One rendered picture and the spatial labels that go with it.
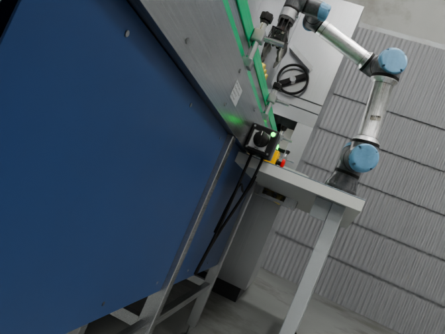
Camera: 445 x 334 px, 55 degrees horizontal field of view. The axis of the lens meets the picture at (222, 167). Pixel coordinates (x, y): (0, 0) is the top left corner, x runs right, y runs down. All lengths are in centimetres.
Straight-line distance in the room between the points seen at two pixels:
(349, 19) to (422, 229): 278
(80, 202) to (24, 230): 9
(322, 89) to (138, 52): 245
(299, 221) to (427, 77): 221
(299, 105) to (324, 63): 32
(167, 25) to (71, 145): 18
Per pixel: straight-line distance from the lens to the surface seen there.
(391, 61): 194
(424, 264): 515
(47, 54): 41
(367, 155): 185
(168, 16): 53
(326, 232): 126
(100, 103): 50
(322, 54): 301
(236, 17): 84
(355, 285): 509
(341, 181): 196
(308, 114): 287
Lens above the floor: 61
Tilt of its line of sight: 3 degrees up
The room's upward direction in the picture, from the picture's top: 23 degrees clockwise
